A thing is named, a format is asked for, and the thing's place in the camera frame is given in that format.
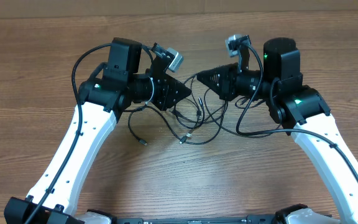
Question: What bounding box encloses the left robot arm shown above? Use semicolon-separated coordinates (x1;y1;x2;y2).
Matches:
4;38;191;223

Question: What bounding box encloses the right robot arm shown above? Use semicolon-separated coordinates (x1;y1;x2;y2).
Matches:
196;35;358;223

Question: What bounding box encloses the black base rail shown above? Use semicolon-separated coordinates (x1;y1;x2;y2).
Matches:
112;214;278;224

